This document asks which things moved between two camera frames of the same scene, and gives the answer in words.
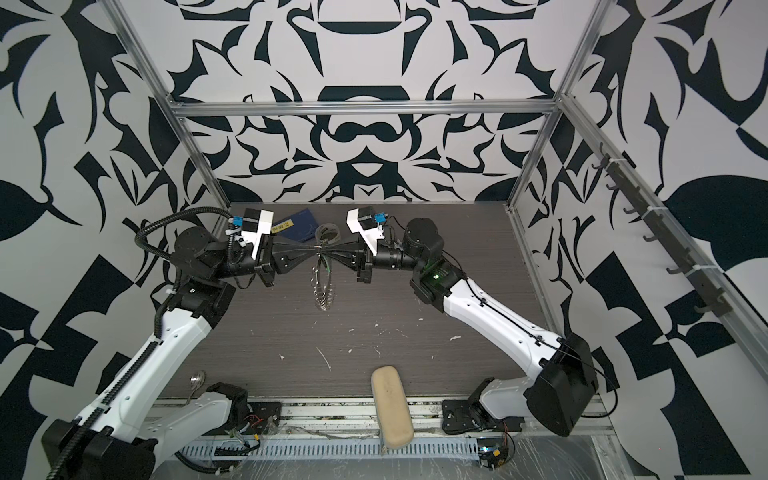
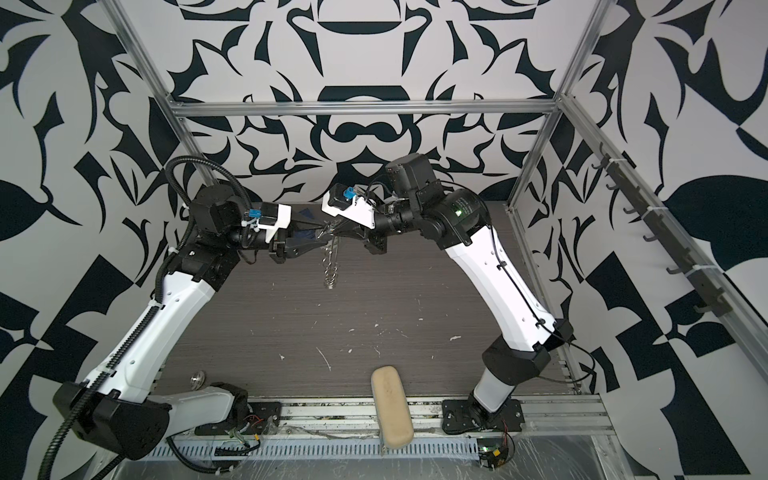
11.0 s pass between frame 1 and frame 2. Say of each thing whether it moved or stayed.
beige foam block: stayed
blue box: stayed
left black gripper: moved
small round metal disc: stayed
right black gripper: moved
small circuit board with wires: stayed
